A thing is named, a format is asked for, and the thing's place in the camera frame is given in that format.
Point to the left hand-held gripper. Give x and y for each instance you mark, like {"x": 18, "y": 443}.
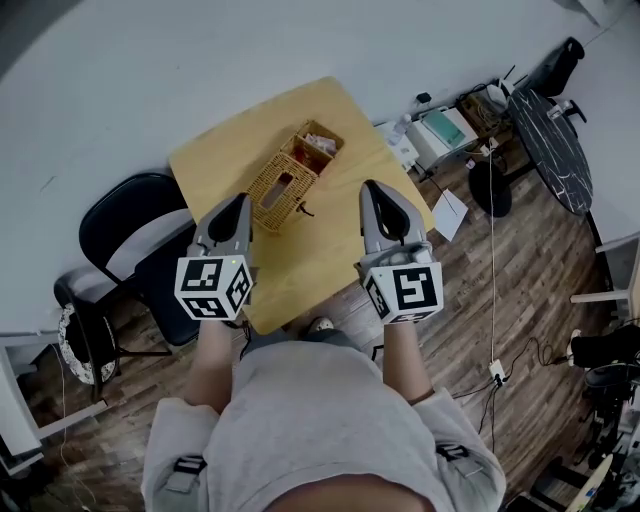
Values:
{"x": 210, "y": 287}

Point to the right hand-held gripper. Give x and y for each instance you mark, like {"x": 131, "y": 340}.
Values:
{"x": 410, "y": 292}

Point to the wicker tissue box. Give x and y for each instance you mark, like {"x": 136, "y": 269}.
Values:
{"x": 270, "y": 210}

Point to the person's right forearm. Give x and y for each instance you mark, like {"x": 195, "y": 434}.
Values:
{"x": 405, "y": 360}

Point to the person's left forearm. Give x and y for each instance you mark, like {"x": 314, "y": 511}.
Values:
{"x": 210, "y": 365}

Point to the white box with teal top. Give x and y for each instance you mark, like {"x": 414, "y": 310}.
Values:
{"x": 445, "y": 132}

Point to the white paper sheet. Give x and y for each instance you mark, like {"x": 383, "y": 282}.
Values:
{"x": 450, "y": 215}

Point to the white toaster oven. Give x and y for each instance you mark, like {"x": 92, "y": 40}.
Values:
{"x": 400, "y": 152}

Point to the black folding chair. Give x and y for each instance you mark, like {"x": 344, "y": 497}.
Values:
{"x": 135, "y": 220}

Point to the white plastic bottle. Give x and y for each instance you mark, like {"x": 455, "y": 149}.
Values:
{"x": 402, "y": 129}

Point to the white small packets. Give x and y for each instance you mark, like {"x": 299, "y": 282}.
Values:
{"x": 322, "y": 142}

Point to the red small item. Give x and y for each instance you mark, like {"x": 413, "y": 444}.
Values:
{"x": 306, "y": 154}

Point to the person's blue jeans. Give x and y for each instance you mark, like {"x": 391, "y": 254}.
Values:
{"x": 350, "y": 337}

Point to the person's beige shoe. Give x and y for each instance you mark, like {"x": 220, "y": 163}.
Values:
{"x": 320, "y": 325}

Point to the black power adapter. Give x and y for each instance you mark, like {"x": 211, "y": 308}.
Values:
{"x": 423, "y": 98}

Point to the white router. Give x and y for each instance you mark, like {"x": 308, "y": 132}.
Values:
{"x": 502, "y": 90}

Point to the black bag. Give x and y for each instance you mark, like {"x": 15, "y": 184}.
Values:
{"x": 85, "y": 340}

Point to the black round marble table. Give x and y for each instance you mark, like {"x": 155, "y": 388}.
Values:
{"x": 555, "y": 155}

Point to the white power strip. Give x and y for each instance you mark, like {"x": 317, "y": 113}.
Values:
{"x": 497, "y": 372}

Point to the patterned round cushion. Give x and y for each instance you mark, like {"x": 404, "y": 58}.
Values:
{"x": 64, "y": 345}

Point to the small clear bottle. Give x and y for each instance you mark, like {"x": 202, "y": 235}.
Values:
{"x": 557, "y": 110}

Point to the person's grey sweatshirt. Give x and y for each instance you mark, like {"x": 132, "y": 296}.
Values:
{"x": 320, "y": 430}

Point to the small white table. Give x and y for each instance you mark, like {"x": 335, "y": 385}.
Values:
{"x": 617, "y": 270}

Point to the black office chair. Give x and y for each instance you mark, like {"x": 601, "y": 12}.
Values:
{"x": 562, "y": 65}

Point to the white side table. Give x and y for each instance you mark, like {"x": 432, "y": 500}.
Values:
{"x": 20, "y": 415}

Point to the cream oval board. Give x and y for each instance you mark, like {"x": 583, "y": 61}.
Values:
{"x": 592, "y": 485}

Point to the black curved frame stool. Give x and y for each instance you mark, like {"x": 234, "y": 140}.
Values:
{"x": 95, "y": 300}

